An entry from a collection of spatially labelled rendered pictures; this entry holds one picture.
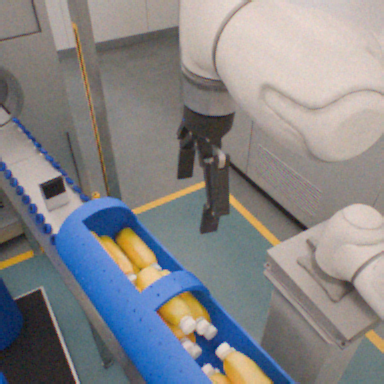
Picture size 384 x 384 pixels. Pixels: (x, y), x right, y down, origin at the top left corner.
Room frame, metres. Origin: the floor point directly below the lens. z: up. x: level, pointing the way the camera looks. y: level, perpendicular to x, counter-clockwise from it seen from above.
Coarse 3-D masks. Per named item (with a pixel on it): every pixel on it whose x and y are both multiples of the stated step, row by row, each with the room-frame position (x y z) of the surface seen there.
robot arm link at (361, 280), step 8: (376, 256) 0.66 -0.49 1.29; (368, 264) 0.65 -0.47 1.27; (376, 264) 0.64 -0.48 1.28; (360, 272) 0.64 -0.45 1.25; (368, 272) 0.63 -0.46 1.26; (376, 272) 0.62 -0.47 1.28; (352, 280) 0.65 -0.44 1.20; (360, 280) 0.63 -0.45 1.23; (368, 280) 0.62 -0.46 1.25; (376, 280) 0.60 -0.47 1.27; (360, 288) 0.62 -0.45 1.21; (368, 288) 0.60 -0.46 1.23; (376, 288) 0.59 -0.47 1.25; (368, 296) 0.59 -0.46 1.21; (376, 296) 0.58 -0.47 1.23; (376, 304) 0.57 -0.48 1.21; (376, 312) 0.56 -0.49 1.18
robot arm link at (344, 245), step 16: (352, 208) 0.79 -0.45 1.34; (368, 208) 0.79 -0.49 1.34; (336, 224) 0.76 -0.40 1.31; (352, 224) 0.74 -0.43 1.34; (368, 224) 0.73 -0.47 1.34; (320, 240) 0.79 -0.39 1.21; (336, 240) 0.73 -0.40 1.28; (352, 240) 0.71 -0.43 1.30; (368, 240) 0.70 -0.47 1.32; (320, 256) 0.76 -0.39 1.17; (336, 256) 0.71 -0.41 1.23; (352, 256) 0.68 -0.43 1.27; (368, 256) 0.67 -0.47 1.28; (336, 272) 0.70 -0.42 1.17; (352, 272) 0.66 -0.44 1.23
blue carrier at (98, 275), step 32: (64, 224) 0.87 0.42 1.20; (96, 224) 0.94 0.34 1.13; (128, 224) 1.01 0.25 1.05; (64, 256) 0.80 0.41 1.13; (96, 256) 0.73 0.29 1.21; (160, 256) 0.85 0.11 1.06; (96, 288) 0.65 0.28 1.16; (128, 288) 0.61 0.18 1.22; (160, 288) 0.60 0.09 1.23; (192, 288) 0.62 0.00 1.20; (128, 320) 0.54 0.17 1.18; (160, 320) 0.51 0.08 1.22; (224, 320) 0.60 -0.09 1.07; (128, 352) 0.49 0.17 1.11; (160, 352) 0.44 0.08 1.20; (256, 352) 0.50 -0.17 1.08
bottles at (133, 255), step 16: (112, 240) 0.90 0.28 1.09; (128, 240) 0.90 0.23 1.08; (128, 256) 0.87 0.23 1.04; (144, 256) 0.83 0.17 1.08; (128, 272) 0.76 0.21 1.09; (208, 320) 0.60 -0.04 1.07; (176, 336) 0.54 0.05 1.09; (192, 336) 0.58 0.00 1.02; (208, 336) 0.56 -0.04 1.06; (192, 352) 0.53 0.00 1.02; (208, 368) 0.45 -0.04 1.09
